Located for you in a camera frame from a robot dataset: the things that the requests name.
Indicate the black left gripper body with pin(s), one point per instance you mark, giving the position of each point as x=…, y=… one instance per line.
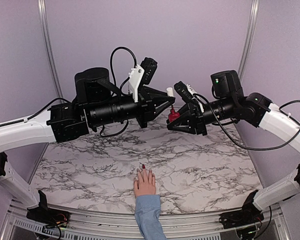
x=146, y=103

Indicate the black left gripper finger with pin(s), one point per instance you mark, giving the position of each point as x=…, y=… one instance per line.
x=154, y=93
x=161, y=103

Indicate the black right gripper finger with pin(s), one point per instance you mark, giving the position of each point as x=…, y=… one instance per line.
x=184, y=126
x=186, y=112

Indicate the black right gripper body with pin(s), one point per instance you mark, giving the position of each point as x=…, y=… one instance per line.
x=199, y=119

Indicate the red nail polish bottle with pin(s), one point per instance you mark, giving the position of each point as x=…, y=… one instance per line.
x=173, y=115

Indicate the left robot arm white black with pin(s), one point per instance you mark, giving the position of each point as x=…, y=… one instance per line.
x=98, y=102

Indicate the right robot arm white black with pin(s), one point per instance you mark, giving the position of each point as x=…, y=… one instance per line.
x=256, y=109

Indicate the blue shirt sleeve forearm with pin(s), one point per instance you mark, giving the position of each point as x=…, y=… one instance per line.
x=147, y=213

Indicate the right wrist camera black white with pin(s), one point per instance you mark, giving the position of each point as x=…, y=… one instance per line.
x=186, y=92

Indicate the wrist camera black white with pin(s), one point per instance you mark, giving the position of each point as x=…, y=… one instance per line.
x=140, y=75
x=186, y=92

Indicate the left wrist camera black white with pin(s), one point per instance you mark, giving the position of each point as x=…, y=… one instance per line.
x=140, y=75

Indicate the right aluminium corner post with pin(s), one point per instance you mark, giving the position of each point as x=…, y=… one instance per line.
x=250, y=32

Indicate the aluminium corner post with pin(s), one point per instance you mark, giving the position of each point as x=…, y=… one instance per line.
x=48, y=47
x=250, y=32

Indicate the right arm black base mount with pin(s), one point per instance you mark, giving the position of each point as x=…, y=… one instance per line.
x=248, y=214

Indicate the left aluminium corner post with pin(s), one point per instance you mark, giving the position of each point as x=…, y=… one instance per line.
x=48, y=47

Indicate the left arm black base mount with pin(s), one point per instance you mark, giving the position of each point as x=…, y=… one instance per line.
x=44, y=214

